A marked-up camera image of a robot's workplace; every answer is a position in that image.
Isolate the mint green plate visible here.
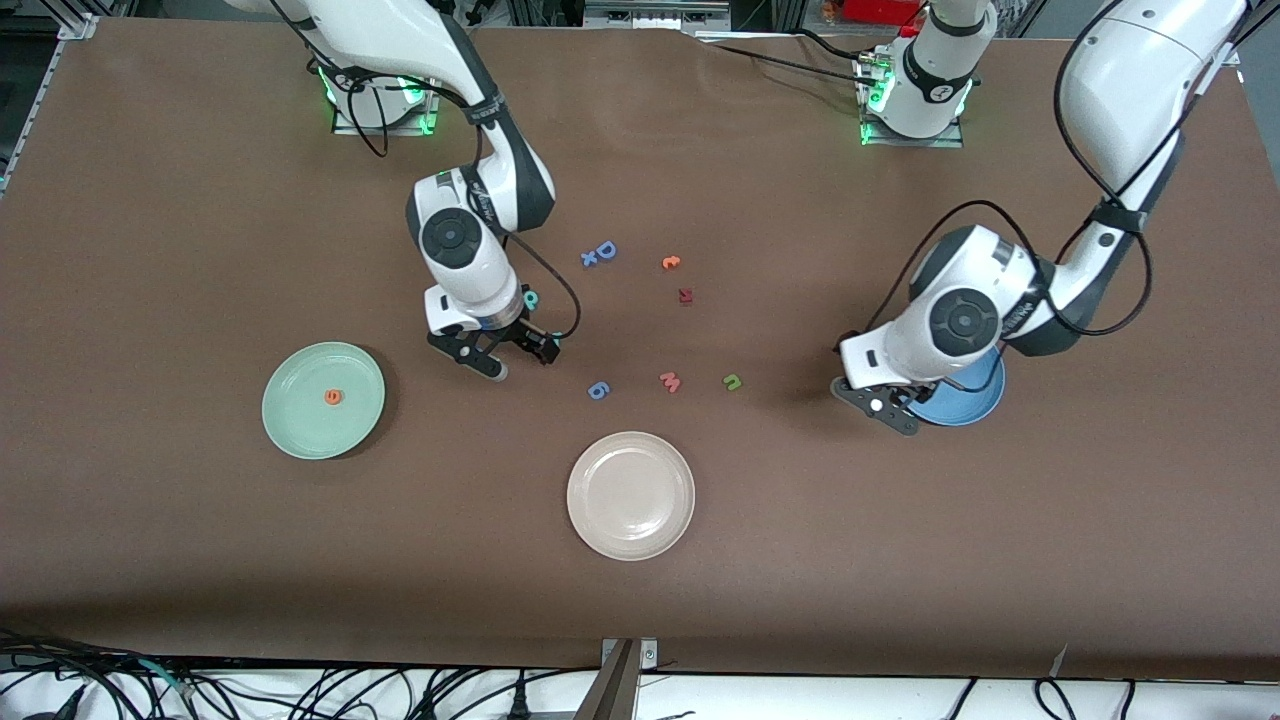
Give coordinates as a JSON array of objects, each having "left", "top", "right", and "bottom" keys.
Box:
[{"left": 261, "top": 341, "right": 387, "bottom": 461}]

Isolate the black plug connector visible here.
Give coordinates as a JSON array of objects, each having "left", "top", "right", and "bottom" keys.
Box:
[{"left": 20, "top": 683, "right": 91, "bottom": 720}]

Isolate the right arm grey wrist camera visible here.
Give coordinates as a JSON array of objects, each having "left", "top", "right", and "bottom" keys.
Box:
[{"left": 427, "top": 328, "right": 511, "bottom": 384}]

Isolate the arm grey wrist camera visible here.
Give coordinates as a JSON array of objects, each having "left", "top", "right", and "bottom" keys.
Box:
[
  {"left": 831, "top": 378, "right": 922, "bottom": 438},
  {"left": 427, "top": 328, "right": 511, "bottom": 384}
]

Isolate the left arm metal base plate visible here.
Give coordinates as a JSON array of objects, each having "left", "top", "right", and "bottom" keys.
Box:
[{"left": 858, "top": 50, "right": 966, "bottom": 149}]

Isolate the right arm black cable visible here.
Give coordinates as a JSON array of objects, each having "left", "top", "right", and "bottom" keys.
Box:
[{"left": 265, "top": 0, "right": 583, "bottom": 343}]

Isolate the grey metal camera post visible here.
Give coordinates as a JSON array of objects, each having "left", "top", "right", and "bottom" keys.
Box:
[{"left": 575, "top": 638, "right": 659, "bottom": 720}]

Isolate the red box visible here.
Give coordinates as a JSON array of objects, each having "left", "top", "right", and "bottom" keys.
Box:
[{"left": 845, "top": 0, "right": 921, "bottom": 26}]

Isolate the white plate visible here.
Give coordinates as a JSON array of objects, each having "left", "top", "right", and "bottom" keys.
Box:
[{"left": 566, "top": 431, "right": 697, "bottom": 562}]

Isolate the black table cable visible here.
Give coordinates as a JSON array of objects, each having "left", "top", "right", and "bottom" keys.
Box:
[
  {"left": 790, "top": 25, "right": 891, "bottom": 66},
  {"left": 695, "top": 38, "right": 871, "bottom": 89}
]

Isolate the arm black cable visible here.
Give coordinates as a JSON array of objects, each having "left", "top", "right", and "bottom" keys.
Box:
[
  {"left": 265, "top": 0, "right": 583, "bottom": 343},
  {"left": 860, "top": 0, "right": 1256, "bottom": 396}
]

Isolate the grey metal box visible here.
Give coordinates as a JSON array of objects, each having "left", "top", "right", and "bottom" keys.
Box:
[{"left": 585, "top": 0, "right": 731, "bottom": 31}]

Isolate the teal cable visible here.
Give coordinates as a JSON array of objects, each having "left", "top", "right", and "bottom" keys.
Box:
[{"left": 135, "top": 658, "right": 196, "bottom": 699}]

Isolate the blue plate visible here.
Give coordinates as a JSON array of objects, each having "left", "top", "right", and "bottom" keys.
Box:
[{"left": 905, "top": 345, "right": 1007, "bottom": 428}]

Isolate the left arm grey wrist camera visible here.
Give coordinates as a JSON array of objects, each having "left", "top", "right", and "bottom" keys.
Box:
[{"left": 831, "top": 378, "right": 922, "bottom": 438}]

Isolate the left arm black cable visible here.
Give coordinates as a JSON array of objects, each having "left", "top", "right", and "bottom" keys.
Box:
[{"left": 860, "top": 0, "right": 1256, "bottom": 396}]

